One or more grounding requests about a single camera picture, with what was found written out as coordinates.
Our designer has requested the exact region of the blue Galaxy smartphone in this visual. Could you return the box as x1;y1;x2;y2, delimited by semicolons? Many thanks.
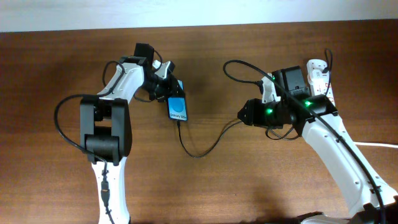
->
167;96;188;121

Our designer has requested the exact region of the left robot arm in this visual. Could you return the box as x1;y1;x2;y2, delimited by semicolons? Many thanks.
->
80;43;185;223

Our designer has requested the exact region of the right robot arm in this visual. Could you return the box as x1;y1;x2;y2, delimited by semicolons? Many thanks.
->
238;67;397;223

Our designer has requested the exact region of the white charger plug adapter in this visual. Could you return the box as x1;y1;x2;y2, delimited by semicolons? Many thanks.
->
307;69;330;85

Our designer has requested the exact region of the white power strip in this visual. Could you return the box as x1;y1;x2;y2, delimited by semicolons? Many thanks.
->
307;59;335;105

